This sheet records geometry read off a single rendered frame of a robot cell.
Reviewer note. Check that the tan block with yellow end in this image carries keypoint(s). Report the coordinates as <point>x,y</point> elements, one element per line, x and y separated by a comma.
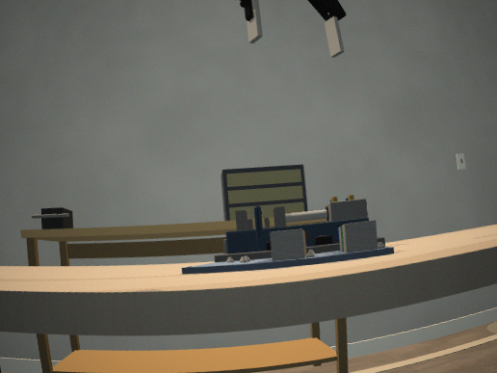
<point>287,244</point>

